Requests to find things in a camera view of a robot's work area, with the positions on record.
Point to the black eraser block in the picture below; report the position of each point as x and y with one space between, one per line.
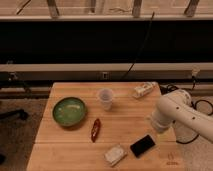
141 146

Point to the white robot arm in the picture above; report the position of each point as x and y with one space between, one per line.
176 106

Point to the translucent ceramic cup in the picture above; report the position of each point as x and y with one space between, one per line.
105 96

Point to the white wrapped packet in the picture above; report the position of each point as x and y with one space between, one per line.
143 89

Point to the red chili pepper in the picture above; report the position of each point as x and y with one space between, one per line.
95 129

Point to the green bowl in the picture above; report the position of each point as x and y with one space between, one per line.
69 111

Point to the white sponge block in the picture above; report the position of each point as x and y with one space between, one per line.
115 154

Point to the black office chair base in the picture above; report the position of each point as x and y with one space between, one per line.
21 114

